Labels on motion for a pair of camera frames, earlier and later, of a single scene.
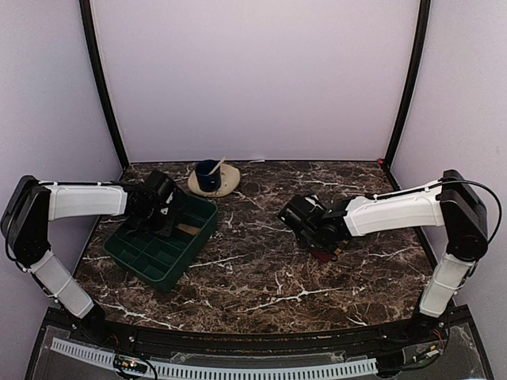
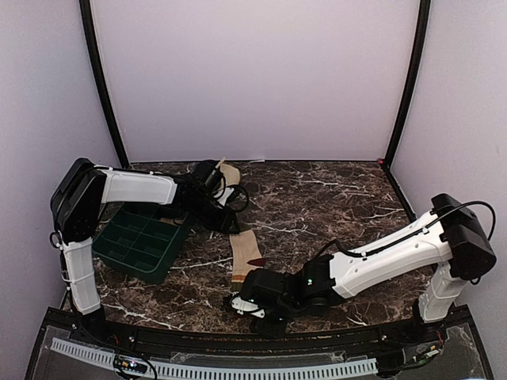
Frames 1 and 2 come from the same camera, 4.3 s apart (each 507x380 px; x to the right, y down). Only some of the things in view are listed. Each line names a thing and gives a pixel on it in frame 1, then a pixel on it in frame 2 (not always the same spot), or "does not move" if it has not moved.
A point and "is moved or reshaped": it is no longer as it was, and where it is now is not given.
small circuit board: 130,363 does not move
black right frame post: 414,72 does not move
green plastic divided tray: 157,261 is moved or reshaped
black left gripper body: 153,222 -> 201,210
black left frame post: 85,17 does not move
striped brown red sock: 321,255 is moved or reshaped
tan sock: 188,229 is moved or reshaped
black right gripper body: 314,242 -> 284,311
